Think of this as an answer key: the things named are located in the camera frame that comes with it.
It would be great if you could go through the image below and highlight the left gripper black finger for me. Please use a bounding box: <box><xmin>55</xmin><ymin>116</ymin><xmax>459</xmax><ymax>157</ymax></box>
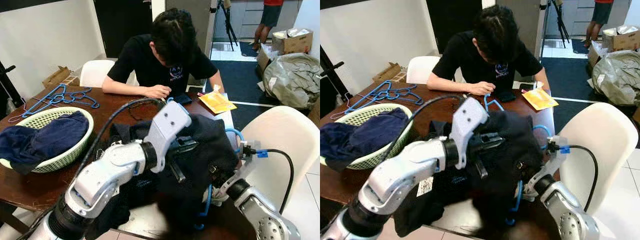
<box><xmin>477</xmin><ymin>131</ymin><xmax>506</xmax><ymax>151</ymax></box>
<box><xmin>472</xmin><ymin>156</ymin><xmax>489</xmax><ymax>181</ymax></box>
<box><xmin>169</xmin><ymin>158</ymin><xmax>187</xmax><ymax>184</ymax></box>
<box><xmin>175</xmin><ymin>136</ymin><xmax>200</xmax><ymax>154</ymax></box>

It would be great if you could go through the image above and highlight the blue plastic hanger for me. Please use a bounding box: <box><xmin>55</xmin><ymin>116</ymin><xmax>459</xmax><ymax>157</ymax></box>
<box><xmin>164</xmin><ymin>96</ymin><xmax>247</xmax><ymax>232</ymax></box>
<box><xmin>482</xmin><ymin>92</ymin><xmax>552</xmax><ymax>227</ymax></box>
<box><xmin>21</xmin><ymin>83</ymin><xmax>101</xmax><ymax>119</ymax></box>
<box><xmin>345</xmin><ymin>80</ymin><xmax>425</xmax><ymax>115</ymax></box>
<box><xmin>45</xmin><ymin>86</ymin><xmax>101</xmax><ymax>110</ymax></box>
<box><xmin>370</xmin><ymin>82</ymin><xmax>425</xmax><ymax>106</ymax></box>

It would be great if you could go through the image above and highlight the black garment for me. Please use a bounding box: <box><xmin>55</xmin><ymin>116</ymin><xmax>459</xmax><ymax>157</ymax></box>
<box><xmin>87</xmin><ymin>114</ymin><xmax>241</xmax><ymax>236</ymax></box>
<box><xmin>392</xmin><ymin>110</ymin><xmax>548</xmax><ymax>238</ymax></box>

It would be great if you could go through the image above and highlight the seated person's right hand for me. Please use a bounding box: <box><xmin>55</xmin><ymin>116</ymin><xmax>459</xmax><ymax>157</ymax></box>
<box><xmin>144</xmin><ymin>84</ymin><xmax>172</xmax><ymax>100</ymax></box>
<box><xmin>467</xmin><ymin>81</ymin><xmax>497</xmax><ymax>97</ymax></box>

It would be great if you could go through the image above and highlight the yellow packet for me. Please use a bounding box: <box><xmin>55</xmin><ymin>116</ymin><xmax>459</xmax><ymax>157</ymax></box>
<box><xmin>521</xmin><ymin>81</ymin><xmax>560</xmax><ymax>111</ymax></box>
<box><xmin>198</xmin><ymin>84</ymin><xmax>238</xmax><ymax>115</ymax></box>

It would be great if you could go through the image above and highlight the white plastic chair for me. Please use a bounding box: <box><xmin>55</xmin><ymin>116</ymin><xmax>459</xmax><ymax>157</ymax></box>
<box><xmin>406</xmin><ymin>56</ymin><xmax>441</xmax><ymax>85</ymax></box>
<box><xmin>80</xmin><ymin>60</ymin><xmax>117</xmax><ymax>89</ymax></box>
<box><xmin>240</xmin><ymin>105</ymin><xmax>321</xmax><ymax>221</ymax></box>
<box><xmin>557</xmin><ymin>101</ymin><xmax>640</xmax><ymax>213</ymax></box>

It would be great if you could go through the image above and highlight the seated person black t-shirt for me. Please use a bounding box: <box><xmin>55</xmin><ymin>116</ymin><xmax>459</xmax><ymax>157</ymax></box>
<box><xmin>427</xmin><ymin>5</ymin><xmax>543</xmax><ymax>93</ymax></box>
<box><xmin>106</xmin><ymin>7</ymin><xmax>219</xmax><ymax>96</ymax></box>

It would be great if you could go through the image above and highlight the green plastic laundry basket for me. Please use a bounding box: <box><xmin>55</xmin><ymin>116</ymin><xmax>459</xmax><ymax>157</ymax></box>
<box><xmin>320</xmin><ymin>103</ymin><xmax>415</xmax><ymax>171</ymax></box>
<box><xmin>0</xmin><ymin>106</ymin><xmax>95</xmax><ymax>174</ymax></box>

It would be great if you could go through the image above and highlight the open cardboard box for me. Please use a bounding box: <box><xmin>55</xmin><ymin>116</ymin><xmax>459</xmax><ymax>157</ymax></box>
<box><xmin>587</xmin><ymin>40</ymin><xmax>606</xmax><ymax>68</ymax></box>
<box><xmin>256</xmin><ymin>43</ymin><xmax>277</xmax><ymax>75</ymax></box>

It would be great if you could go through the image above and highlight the flat cardboard box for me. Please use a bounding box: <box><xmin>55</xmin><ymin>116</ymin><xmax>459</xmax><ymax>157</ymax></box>
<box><xmin>372</xmin><ymin>62</ymin><xmax>407</xmax><ymax>85</ymax></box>
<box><xmin>42</xmin><ymin>66</ymin><xmax>72</xmax><ymax>89</ymax></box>

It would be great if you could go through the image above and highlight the navy blue cloth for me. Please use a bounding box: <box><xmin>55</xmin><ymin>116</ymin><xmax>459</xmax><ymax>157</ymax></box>
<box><xmin>0</xmin><ymin>111</ymin><xmax>90</xmax><ymax>176</ymax></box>
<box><xmin>320</xmin><ymin>107</ymin><xmax>410</xmax><ymax>173</ymax></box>

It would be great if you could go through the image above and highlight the olive grey fabric bag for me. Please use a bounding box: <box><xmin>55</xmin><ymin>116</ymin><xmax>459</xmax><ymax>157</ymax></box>
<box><xmin>262</xmin><ymin>52</ymin><xmax>321</xmax><ymax>110</ymax></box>
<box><xmin>591</xmin><ymin>50</ymin><xmax>640</xmax><ymax>107</ymax></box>

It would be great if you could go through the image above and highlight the dark door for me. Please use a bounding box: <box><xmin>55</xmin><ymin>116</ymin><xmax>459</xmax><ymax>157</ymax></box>
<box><xmin>94</xmin><ymin>0</ymin><xmax>153</xmax><ymax>58</ymax></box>
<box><xmin>426</xmin><ymin>0</ymin><xmax>483</xmax><ymax>53</ymax></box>

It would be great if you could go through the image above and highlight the black tripod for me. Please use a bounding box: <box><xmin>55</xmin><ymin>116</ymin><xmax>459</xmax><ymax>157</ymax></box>
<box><xmin>216</xmin><ymin>0</ymin><xmax>240</xmax><ymax>51</ymax></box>
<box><xmin>542</xmin><ymin>0</ymin><xmax>571</xmax><ymax>50</ymax></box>

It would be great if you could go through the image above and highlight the cardboard box with paper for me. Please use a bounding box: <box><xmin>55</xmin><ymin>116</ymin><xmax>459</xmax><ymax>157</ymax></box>
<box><xmin>271</xmin><ymin>28</ymin><xmax>314</xmax><ymax>55</ymax></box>
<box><xmin>602</xmin><ymin>25</ymin><xmax>640</xmax><ymax>52</ymax></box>

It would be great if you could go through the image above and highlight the standing person red shirt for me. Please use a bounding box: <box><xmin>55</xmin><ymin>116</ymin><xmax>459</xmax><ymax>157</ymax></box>
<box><xmin>585</xmin><ymin>0</ymin><xmax>615</xmax><ymax>48</ymax></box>
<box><xmin>252</xmin><ymin>0</ymin><xmax>286</xmax><ymax>51</ymax></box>

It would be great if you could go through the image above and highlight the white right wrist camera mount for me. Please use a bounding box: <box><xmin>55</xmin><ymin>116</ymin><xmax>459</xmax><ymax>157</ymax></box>
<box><xmin>525</xmin><ymin>135</ymin><xmax>568</xmax><ymax>196</ymax></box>
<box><xmin>220</xmin><ymin>140</ymin><xmax>258</xmax><ymax>198</ymax></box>

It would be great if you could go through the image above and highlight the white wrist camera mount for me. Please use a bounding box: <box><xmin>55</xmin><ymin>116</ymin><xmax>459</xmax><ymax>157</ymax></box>
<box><xmin>220</xmin><ymin>140</ymin><xmax>258</xmax><ymax>198</ymax></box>
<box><xmin>525</xmin><ymin>135</ymin><xmax>568</xmax><ymax>196</ymax></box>
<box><xmin>144</xmin><ymin>100</ymin><xmax>192</xmax><ymax>174</ymax></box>
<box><xmin>448</xmin><ymin>96</ymin><xmax>490</xmax><ymax>171</ymax></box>

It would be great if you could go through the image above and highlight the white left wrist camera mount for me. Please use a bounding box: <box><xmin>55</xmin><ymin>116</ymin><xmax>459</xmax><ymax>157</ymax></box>
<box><xmin>448</xmin><ymin>96</ymin><xmax>490</xmax><ymax>171</ymax></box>
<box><xmin>144</xmin><ymin>100</ymin><xmax>192</xmax><ymax>174</ymax></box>

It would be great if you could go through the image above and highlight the black metal frame leg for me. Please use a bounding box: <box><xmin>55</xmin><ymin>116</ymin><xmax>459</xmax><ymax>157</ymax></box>
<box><xmin>0</xmin><ymin>61</ymin><xmax>25</xmax><ymax>110</ymax></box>
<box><xmin>320</xmin><ymin>47</ymin><xmax>347</xmax><ymax>118</ymax></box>

